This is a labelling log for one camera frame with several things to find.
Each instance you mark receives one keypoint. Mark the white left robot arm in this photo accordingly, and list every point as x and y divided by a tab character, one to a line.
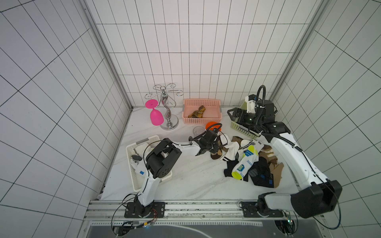
162	158

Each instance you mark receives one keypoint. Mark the brown argyle sock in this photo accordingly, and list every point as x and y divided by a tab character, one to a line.
219	146

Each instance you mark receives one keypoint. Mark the white perforated plastic basket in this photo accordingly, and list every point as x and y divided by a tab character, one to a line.
137	170

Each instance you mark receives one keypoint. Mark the brown tan striped sock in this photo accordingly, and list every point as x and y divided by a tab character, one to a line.
274	165

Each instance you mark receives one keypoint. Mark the chrome glass holder stand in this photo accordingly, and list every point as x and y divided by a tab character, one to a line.
170	122

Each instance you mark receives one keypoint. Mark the orange plastic bowl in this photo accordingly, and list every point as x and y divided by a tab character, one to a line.
213	126

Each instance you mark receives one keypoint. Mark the pink plastic wine glass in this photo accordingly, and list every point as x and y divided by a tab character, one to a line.
156	117

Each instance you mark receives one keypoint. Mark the green perforated plastic basket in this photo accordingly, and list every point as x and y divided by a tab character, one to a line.
250	133

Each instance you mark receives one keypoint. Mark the white sock neon yellow toe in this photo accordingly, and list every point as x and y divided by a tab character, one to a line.
250	156

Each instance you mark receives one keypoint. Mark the clear plastic cup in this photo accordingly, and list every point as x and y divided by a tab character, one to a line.
198	130

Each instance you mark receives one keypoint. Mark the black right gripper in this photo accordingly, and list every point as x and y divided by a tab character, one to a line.
239	114

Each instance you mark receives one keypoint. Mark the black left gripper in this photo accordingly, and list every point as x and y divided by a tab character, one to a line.
215	148

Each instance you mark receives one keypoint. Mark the pink perforated plastic basket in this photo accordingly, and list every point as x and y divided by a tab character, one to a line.
211	114

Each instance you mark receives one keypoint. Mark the brown yellow plaid sock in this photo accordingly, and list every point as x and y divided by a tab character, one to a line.
198	113

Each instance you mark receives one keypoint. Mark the black sock blue squares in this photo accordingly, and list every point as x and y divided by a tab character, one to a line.
260	174

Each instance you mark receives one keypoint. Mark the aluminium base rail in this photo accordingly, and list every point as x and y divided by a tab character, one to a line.
185	213

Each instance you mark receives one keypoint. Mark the black grey argyle sock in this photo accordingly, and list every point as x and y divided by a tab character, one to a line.
230	167

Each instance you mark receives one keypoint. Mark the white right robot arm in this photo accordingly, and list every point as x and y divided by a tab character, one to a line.
317	193

